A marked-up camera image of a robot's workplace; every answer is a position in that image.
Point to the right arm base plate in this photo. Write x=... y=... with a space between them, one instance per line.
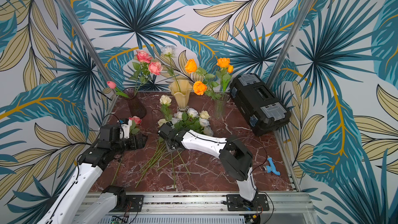
x=236 y=203

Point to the clear glass vase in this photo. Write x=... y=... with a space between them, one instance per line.
x=220 y=105

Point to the white rose bunch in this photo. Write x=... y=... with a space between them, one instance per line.
x=190 y=119

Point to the aluminium front rail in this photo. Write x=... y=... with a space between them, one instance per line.
x=282 y=205

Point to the cream yellow fluted vase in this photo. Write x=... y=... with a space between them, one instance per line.
x=181 y=90

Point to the cream white rose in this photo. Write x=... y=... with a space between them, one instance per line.
x=165 y=100

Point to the pink tulip bud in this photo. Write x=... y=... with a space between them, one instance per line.
x=112 y=85

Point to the black plastic toolbox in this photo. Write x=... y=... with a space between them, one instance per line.
x=259 y=106

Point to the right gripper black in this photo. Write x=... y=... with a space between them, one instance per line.
x=165 y=131

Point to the blue plastic tool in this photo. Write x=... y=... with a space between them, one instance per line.
x=271 y=168

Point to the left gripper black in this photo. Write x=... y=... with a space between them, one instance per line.
x=141 y=143

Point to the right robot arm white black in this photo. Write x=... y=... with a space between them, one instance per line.
x=233 y=154

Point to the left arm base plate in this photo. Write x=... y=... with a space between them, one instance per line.
x=129 y=203

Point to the pink rose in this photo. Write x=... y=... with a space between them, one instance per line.
x=155 y=67
x=136 y=121
x=141 y=56

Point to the orange rose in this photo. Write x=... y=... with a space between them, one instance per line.
x=191 y=67
x=222 y=63
x=201 y=88

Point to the dark purple glass vase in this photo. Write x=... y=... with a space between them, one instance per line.
x=134 y=103

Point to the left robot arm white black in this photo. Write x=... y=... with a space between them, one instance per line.
x=113 y=140

